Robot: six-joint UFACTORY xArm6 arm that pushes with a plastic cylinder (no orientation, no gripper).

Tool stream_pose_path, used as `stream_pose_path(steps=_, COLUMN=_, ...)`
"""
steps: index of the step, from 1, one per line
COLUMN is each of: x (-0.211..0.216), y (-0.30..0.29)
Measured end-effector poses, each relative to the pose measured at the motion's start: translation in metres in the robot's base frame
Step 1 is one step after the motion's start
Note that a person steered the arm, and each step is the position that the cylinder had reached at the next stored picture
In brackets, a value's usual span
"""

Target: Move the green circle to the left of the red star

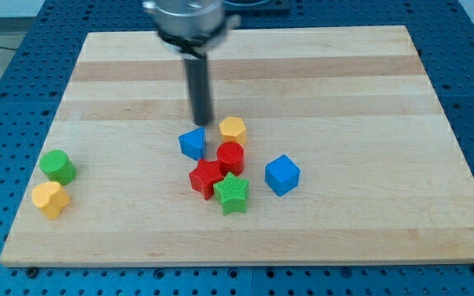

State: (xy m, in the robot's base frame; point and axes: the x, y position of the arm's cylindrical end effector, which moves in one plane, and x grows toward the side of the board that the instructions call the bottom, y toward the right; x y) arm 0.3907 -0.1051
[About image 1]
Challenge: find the red cylinder block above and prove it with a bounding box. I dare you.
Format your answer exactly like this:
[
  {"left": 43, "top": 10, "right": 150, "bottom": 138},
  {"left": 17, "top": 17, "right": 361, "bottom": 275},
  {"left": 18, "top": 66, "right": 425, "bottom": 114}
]
[{"left": 216, "top": 141, "right": 244, "bottom": 176}]

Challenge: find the yellow hexagon block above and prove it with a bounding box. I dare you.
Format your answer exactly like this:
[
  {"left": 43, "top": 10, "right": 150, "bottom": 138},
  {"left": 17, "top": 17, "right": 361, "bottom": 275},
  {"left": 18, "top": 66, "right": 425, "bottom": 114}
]
[{"left": 218, "top": 117, "right": 247, "bottom": 146}]

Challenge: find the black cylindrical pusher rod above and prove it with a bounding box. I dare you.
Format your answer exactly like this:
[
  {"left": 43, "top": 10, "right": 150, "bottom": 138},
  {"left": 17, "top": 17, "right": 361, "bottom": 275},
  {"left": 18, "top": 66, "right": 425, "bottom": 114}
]
[{"left": 184, "top": 56, "right": 213, "bottom": 126}]

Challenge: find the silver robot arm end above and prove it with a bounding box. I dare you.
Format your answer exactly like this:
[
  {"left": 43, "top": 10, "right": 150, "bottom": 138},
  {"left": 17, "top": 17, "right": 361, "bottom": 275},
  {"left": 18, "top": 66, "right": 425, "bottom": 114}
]
[{"left": 142, "top": 0, "right": 241, "bottom": 59}]

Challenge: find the green cylinder block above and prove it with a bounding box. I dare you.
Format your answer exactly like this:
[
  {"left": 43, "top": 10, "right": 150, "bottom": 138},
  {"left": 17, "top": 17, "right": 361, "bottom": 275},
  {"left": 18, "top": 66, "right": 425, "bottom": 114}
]
[{"left": 39, "top": 150, "right": 77, "bottom": 185}]

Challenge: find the blue triangle block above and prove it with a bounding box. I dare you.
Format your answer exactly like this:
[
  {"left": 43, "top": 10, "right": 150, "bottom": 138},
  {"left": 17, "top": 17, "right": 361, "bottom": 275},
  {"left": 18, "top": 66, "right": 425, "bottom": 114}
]
[{"left": 178, "top": 127, "right": 206, "bottom": 160}]

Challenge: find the red star block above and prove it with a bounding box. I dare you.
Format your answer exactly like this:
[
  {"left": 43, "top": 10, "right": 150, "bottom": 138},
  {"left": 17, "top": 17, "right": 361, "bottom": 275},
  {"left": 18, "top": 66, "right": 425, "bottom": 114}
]
[{"left": 188, "top": 159, "right": 225, "bottom": 201}]

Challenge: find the yellow heart block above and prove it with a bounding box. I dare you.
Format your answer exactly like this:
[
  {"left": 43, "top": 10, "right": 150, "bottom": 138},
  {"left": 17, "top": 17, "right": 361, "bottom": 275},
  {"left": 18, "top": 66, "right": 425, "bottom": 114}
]
[{"left": 31, "top": 181, "right": 71, "bottom": 220}]

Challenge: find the wooden board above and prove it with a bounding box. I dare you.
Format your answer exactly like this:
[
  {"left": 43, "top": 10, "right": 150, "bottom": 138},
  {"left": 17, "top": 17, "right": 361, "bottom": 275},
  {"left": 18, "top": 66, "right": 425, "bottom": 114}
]
[{"left": 0, "top": 25, "right": 474, "bottom": 267}]

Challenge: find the green star block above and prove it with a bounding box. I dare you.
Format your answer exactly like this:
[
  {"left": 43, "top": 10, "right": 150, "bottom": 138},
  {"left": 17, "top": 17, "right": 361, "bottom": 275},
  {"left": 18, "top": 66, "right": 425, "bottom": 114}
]
[{"left": 213, "top": 172, "right": 249, "bottom": 215}]

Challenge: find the blue cube block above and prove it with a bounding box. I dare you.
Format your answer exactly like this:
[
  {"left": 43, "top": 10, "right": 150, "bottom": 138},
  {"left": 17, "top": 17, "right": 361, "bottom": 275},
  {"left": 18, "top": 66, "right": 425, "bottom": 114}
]
[{"left": 265, "top": 155, "right": 300, "bottom": 197}]

